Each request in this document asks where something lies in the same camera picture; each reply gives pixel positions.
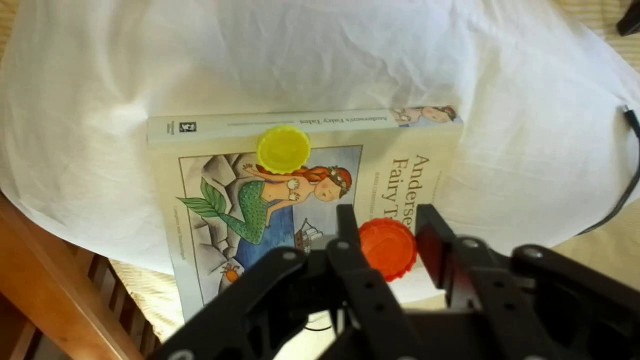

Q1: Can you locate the thin black cable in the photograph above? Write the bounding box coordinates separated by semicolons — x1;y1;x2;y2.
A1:
578;103;640;236

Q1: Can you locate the yellow ring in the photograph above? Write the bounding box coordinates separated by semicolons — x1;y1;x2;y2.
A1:
255;124;313;175

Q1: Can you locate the large white pillow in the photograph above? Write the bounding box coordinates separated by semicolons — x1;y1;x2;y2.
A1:
0;0;640;275

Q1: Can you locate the fairy tales picture book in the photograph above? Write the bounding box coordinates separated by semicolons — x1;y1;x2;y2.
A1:
145;103;466;322

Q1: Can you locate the orange ring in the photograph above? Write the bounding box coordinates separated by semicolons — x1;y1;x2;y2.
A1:
356;218;419;283

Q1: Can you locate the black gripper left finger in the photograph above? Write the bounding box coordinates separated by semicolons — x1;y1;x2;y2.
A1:
155;203;367;360

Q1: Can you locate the wooden bunk bed frame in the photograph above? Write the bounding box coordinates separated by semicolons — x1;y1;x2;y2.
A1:
0;192;162;360

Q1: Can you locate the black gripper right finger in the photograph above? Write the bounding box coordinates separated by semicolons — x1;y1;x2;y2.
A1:
414;203;640;315

